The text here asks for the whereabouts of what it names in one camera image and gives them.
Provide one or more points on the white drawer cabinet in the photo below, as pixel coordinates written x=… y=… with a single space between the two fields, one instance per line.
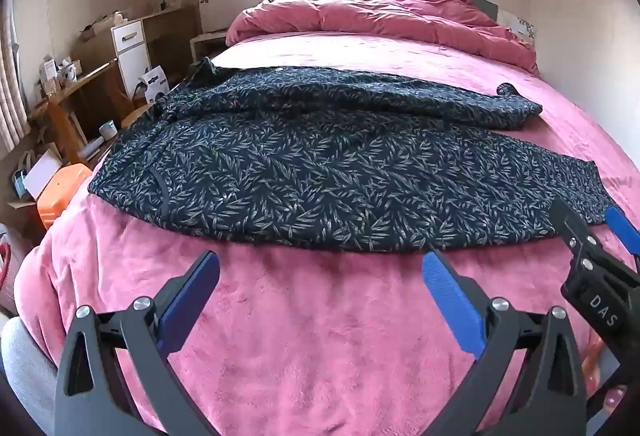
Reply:
x=132 y=54

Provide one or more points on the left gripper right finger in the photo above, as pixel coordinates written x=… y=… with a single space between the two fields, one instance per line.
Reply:
x=549 y=396

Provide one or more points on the round wooden stool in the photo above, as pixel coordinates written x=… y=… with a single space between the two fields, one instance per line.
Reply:
x=134 y=116

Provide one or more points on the white paper box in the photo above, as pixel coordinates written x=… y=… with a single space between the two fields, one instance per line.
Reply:
x=39 y=176

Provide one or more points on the white appliance box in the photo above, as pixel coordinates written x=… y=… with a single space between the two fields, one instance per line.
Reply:
x=155 y=84

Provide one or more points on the orange plastic stool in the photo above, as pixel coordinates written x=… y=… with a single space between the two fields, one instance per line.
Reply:
x=58 y=193

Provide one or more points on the right hand red nails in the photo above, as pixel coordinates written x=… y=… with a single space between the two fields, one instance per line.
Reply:
x=598 y=366

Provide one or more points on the wooden desk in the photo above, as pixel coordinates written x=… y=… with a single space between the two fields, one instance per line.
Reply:
x=73 y=116

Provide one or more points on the side pink curtain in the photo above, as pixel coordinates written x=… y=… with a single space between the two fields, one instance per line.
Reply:
x=14 y=121

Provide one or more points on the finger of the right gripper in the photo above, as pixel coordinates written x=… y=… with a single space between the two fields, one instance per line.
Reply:
x=573 y=230
x=623 y=229

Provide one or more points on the pink fleece bed sheet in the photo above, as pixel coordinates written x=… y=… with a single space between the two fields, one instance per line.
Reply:
x=299 y=342

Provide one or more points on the white bedside table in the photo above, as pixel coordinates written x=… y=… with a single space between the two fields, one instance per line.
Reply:
x=209 y=44

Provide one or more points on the red rumpled duvet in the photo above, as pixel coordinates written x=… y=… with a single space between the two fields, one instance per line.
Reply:
x=453 y=23

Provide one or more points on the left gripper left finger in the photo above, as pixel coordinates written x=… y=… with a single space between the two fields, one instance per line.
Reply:
x=92 y=396

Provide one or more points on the white cup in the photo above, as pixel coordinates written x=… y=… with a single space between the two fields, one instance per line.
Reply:
x=108 y=130

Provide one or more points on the dark leaf print pants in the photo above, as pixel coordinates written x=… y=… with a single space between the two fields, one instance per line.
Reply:
x=323 y=158

